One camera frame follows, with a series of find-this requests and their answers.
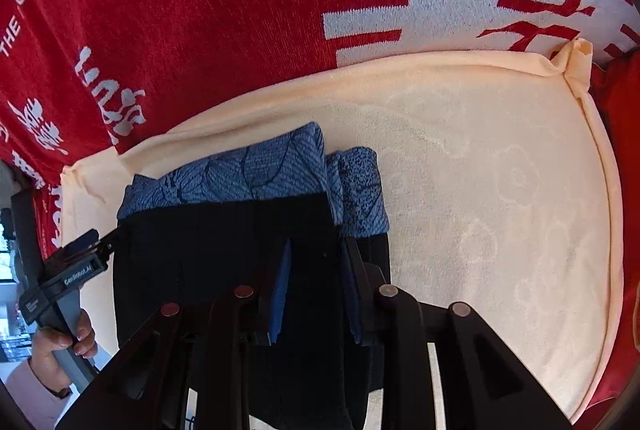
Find cream seat cushion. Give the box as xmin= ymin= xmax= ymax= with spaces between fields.
xmin=58 ymin=39 xmax=623 ymax=420

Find red blanket with white characters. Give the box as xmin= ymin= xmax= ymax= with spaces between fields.
xmin=1 ymin=0 xmax=639 ymax=254

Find black pants with blue waistband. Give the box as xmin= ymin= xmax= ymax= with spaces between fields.
xmin=113 ymin=123 xmax=390 ymax=429

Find person's left hand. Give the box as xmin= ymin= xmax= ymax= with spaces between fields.
xmin=29 ymin=310 xmax=98 ymax=395

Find dark red cushion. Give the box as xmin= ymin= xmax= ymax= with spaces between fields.
xmin=574 ymin=52 xmax=640 ymax=430

